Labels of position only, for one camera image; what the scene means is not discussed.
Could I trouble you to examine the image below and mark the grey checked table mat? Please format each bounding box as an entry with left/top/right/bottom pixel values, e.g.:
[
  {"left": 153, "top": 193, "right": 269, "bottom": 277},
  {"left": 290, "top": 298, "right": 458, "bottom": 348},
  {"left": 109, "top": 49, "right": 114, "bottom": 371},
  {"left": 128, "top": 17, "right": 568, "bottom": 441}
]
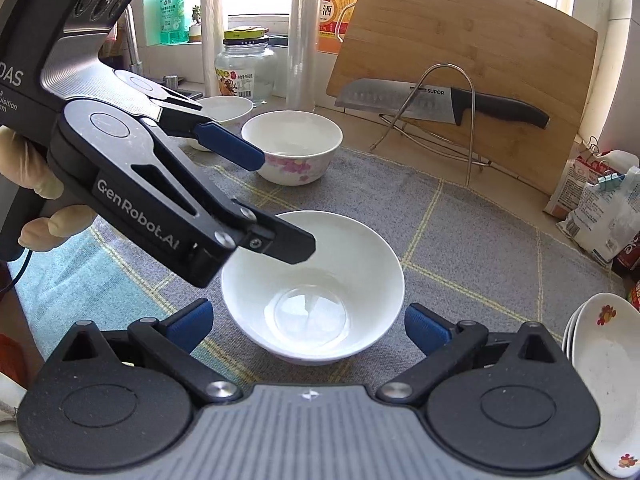
[{"left": 10, "top": 147, "right": 628, "bottom": 386}]

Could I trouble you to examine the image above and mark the white and blue food bag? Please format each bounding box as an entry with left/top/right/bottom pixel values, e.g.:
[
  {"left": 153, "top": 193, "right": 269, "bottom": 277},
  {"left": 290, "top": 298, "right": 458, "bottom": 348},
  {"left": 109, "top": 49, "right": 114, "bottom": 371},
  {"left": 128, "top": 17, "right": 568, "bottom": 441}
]
[{"left": 557, "top": 165, "right": 640, "bottom": 267}]

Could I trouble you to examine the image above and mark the thin white roll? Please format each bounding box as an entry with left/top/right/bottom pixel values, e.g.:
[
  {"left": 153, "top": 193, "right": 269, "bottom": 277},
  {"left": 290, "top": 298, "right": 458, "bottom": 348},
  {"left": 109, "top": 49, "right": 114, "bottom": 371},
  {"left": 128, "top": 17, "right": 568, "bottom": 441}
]
[{"left": 200, "top": 0, "right": 224, "bottom": 100}]

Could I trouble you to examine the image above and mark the white fruit-print plate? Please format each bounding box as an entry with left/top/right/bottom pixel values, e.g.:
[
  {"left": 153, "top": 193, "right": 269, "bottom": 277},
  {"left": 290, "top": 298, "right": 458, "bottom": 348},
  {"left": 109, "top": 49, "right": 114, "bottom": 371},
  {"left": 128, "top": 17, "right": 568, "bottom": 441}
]
[
  {"left": 561, "top": 310, "right": 613, "bottom": 480},
  {"left": 570, "top": 292, "right": 640, "bottom": 478},
  {"left": 565, "top": 302, "right": 618, "bottom": 480}
]

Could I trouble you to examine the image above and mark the glass jar with yellow lid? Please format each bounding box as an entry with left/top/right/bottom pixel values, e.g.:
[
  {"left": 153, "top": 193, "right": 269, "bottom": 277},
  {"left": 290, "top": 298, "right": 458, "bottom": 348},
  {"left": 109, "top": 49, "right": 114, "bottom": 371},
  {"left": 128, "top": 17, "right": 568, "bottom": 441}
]
[{"left": 215, "top": 30, "right": 277, "bottom": 107}]

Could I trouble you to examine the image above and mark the bamboo cutting board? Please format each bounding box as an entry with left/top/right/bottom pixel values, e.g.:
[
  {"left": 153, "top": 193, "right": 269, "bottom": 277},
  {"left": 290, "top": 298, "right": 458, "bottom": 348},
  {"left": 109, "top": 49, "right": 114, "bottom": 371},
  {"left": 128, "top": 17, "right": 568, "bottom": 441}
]
[{"left": 326, "top": 0, "right": 599, "bottom": 196}]

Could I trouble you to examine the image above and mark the black cable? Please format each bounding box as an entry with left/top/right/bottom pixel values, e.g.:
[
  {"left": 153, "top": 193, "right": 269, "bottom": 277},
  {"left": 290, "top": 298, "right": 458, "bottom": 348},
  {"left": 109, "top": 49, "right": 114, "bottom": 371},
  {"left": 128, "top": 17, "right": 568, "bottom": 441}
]
[{"left": 0, "top": 247, "right": 33, "bottom": 293}]

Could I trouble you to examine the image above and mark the metal wire rack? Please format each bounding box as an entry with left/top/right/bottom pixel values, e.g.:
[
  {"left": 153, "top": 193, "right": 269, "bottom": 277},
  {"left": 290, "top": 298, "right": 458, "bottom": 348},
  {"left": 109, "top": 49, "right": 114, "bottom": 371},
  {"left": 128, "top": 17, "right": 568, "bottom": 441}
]
[{"left": 370, "top": 63, "right": 493, "bottom": 187}]

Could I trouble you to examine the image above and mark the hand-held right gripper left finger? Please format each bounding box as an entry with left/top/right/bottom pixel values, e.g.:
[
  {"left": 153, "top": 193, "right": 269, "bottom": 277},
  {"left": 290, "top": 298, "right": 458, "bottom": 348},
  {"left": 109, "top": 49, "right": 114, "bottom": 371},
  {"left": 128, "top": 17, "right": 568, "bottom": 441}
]
[{"left": 62, "top": 298, "right": 246, "bottom": 404}]

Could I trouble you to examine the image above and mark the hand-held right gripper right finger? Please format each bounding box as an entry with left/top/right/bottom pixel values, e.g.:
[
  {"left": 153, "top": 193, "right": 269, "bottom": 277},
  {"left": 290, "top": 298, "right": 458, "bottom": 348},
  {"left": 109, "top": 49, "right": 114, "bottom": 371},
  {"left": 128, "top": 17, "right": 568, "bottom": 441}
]
[{"left": 376, "top": 303, "right": 568, "bottom": 406}]

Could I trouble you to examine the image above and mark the orange cooking wine bottle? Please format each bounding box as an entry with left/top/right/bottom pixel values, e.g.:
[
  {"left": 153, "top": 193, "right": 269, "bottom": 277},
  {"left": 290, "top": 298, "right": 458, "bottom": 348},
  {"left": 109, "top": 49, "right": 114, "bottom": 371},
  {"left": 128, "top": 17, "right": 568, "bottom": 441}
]
[{"left": 318, "top": 0, "right": 373, "bottom": 54}]

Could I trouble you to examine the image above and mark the red and white food bag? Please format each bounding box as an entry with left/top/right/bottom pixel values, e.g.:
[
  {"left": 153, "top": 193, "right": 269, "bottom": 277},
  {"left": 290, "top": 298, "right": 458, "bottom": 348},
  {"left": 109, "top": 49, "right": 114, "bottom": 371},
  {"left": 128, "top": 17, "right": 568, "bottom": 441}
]
[{"left": 544, "top": 150, "right": 640, "bottom": 218}]

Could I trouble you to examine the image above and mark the metal faucet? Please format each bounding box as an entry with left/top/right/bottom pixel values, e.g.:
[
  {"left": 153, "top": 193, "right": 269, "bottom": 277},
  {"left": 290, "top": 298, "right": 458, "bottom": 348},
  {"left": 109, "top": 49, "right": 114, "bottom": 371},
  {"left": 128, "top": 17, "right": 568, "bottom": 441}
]
[{"left": 122, "top": 2, "right": 147, "bottom": 76}]

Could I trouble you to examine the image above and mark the black-handled kitchen knife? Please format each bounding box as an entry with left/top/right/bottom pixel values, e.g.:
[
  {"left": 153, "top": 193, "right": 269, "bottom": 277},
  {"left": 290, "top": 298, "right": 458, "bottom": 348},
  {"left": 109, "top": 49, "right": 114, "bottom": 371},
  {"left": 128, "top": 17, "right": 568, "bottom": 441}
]
[{"left": 334, "top": 78, "right": 551, "bottom": 131}]

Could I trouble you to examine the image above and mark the person's left hand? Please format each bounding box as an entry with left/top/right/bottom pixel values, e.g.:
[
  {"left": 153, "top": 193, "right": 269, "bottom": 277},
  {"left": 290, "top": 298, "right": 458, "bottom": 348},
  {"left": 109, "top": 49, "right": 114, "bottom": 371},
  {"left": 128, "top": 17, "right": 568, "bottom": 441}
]
[{"left": 0, "top": 127, "right": 98, "bottom": 252}]

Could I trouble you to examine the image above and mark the person's light jacket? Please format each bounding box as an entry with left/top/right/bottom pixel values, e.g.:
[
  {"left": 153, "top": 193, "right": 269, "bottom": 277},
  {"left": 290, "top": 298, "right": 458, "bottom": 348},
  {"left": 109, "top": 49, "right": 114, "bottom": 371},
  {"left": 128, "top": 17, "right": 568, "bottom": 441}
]
[{"left": 0, "top": 370, "right": 31, "bottom": 480}]

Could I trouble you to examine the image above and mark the green dish soap bottle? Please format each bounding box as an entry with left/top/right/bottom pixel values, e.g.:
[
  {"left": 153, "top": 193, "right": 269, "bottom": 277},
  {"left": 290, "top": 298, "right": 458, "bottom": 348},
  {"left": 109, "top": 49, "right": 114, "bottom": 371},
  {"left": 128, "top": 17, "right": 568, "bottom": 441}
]
[{"left": 159, "top": 0, "right": 193, "bottom": 45}]

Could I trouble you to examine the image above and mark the clear plastic wrap roll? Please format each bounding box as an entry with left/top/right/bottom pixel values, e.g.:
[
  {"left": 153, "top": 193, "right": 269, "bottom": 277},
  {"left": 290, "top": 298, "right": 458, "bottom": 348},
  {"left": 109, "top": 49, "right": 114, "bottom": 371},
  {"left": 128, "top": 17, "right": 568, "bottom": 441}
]
[{"left": 287, "top": 0, "right": 321, "bottom": 111}]

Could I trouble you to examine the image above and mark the white floral bowl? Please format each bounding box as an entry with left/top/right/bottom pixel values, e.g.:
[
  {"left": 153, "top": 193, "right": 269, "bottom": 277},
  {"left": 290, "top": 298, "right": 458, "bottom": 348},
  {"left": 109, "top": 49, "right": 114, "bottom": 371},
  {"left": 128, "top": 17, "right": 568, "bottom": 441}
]
[
  {"left": 187, "top": 95, "right": 254, "bottom": 153},
  {"left": 221, "top": 211, "right": 405, "bottom": 366},
  {"left": 241, "top": 111, "right": 344, "bottom": 186}
]

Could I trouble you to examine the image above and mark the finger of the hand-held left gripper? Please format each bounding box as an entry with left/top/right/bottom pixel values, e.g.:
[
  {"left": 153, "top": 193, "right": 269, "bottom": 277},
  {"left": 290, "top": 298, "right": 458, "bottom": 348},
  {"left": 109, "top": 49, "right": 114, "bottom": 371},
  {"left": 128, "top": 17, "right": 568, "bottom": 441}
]
[
  {"left": 150, "top": 87, "right": 266, "bottom": 171},
  {"left": 132, "top": 120, "right": 317, "bottom": 264}
]

